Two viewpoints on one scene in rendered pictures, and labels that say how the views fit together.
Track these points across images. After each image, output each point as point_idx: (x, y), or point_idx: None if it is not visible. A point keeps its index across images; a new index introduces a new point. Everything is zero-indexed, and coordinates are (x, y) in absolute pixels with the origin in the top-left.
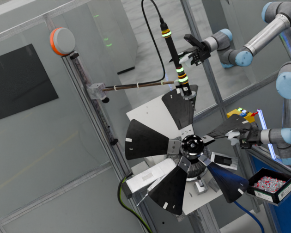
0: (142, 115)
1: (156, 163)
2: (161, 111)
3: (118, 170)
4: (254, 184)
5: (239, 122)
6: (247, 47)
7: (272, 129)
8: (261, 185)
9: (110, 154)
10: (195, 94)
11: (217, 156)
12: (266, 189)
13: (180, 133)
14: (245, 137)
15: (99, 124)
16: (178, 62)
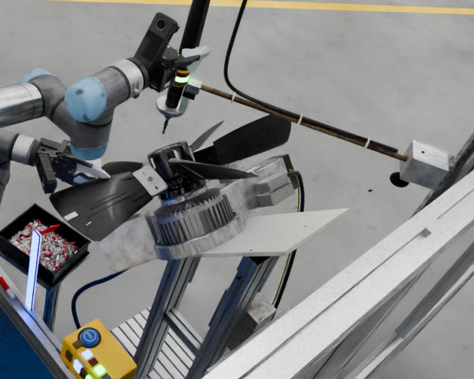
0: (311, 221)
1: (253, 216)
2: (274, 240)
3: None
4: (71, 248)
5: (82, 215)
6: (27, 82)
7: (11, 137)
8: (59, 249)
9: None
10: (157, 100)
11: (133, 217)
12: (49, 237)
13: (223, 246)
14: (65, 140)
15: (409, 218)
16: (179, 26)
